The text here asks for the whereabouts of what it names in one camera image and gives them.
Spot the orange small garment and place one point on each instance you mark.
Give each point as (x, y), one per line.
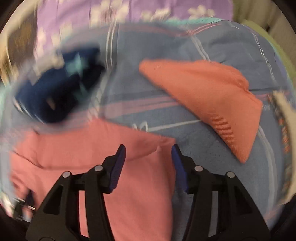
(217, 94)

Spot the green pillow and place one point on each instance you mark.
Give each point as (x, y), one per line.
(289, 67)

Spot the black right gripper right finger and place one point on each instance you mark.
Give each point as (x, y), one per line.
(238, 217)

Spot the purple floral pillow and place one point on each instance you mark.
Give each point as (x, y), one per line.
(58, 19)

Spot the floral patterned folded garment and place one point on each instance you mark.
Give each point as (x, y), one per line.
(285, 115)

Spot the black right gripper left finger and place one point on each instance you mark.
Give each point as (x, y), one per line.
(58, 216)

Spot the navy star pattern garment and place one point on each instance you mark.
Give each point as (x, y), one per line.
(59, 84)

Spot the blue striped bed blanket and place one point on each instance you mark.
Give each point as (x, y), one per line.
(125, 97)

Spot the dark tree pattern pillow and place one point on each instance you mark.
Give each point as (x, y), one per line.
(20, 48)

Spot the pink shirt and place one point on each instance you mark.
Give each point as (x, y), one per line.
(140, 207)

